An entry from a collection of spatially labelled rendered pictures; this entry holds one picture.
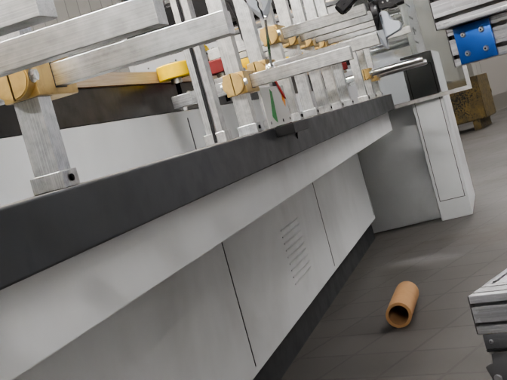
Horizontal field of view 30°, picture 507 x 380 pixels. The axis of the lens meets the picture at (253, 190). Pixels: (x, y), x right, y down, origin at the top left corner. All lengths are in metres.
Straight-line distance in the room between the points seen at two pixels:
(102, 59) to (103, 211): 0.19
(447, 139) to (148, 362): 3.26
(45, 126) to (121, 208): 0.17
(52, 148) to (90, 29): 0.29
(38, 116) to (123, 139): 0.79
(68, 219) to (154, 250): 0.34
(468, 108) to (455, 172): 6.70
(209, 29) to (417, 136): 3.91
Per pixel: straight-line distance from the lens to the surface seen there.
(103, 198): 1.24
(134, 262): 1.38
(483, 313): 2.16
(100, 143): 1.87
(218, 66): 2.44
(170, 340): 1.97
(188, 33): 1.17
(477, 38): 2.19
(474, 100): 11.58
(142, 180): 1.37
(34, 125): 1.21
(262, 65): 2.36
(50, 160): 1.20
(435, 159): 4.91
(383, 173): 5.07
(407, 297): 3.05
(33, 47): 0.97
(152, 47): 1.19
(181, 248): 1.57
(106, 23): 0.94
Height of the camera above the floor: 0.71
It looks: 4 degrees down
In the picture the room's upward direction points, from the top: 15 degrees counter-clockwise
